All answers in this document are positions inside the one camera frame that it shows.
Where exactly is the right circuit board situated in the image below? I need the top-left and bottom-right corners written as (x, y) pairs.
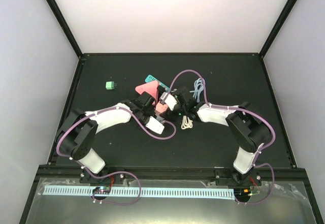
top-left (234, 188), bottom-right (261, 197)

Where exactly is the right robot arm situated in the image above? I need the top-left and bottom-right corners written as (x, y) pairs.
top-left (159, 87), bottom-right (275, 185)

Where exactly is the left circuit board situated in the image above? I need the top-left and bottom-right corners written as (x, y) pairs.
top-left (92, 186), bottom-right (111, 195)

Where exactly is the pink triangular power strip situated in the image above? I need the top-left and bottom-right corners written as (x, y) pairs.
top-left (135, 80), bottom-right (159, 99)

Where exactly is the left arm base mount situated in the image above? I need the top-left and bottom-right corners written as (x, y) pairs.
top-left (79, 166), bottom-right (126, 185)

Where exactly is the light blue power strip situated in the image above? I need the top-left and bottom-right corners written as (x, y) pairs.
top-left (156, 116), bottom-right (165, 123)

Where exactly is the white slotted cable duct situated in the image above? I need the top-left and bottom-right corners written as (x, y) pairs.
top-left (42, 185), bottom-right (235, 200)

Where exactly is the circuit board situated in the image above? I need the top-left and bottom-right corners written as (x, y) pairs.
top-left (234, 188), bottom-right (261, 197)
top-left (92, 186), bottom-right (111, 195)

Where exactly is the pink square socket adapter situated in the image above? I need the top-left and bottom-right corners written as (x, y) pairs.
top-left (155, 103), bottom-right (169, 116)

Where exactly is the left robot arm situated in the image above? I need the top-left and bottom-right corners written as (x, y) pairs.
top-left (55, 92), bottom-right (163, 183)

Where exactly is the light blue coiled cable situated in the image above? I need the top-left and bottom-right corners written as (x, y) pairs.
top-left (189, 78), bottom-right (206, 103)

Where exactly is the green USB charger plug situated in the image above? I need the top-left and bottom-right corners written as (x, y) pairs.
top-left (105, 81), bottom-right (117, 90)

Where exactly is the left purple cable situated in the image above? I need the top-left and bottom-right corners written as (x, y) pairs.
top-left (56, 107), bottom-right (177, 206)

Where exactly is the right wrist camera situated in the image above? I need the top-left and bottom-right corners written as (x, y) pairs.
top-left (160, 92), bottom-right (178, 111)

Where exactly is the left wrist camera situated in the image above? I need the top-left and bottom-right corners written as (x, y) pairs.
top-left (145, 116), bottom-right (165, 135)

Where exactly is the teal power strip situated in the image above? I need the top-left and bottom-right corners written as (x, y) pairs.
top-left (145, 75), bottom-right (169, 90)

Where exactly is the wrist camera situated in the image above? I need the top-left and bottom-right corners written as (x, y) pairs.
top-left (160, 92), bottom-right (178, 111)
top-left (145, 116), bottom-right (165, 135)

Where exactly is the white power strip cable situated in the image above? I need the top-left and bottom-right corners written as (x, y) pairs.
top-left (181, 115), bottom-right (194, 130)

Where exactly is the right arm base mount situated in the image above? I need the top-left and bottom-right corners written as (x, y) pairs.
top-left (214, 168), bottom-right (261, 187)

